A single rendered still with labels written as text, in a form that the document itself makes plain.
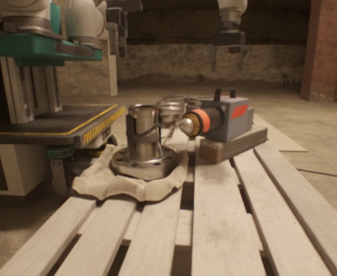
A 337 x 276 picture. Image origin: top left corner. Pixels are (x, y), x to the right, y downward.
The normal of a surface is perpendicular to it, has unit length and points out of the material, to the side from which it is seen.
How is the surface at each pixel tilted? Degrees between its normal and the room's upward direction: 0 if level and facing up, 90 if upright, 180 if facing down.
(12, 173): 90
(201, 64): 90
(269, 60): 90
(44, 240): 0
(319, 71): 90
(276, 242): 0
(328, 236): 0
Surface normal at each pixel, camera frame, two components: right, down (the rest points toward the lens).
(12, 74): -0.04, 0.29
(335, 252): 0.00, -0.96
